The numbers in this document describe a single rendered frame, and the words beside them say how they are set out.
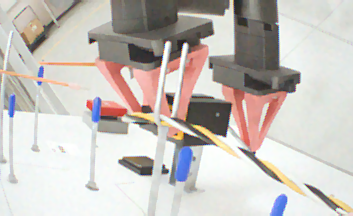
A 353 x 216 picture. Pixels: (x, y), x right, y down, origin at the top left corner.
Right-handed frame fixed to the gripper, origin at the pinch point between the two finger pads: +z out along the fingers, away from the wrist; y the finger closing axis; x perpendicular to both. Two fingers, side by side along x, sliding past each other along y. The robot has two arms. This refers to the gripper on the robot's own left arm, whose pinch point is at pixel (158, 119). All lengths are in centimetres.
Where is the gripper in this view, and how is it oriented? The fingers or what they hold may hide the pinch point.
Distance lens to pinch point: 43.8
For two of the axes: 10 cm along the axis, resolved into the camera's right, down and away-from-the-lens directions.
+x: 7.1, -3.9, 5.9
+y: 7.0, 2.3, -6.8
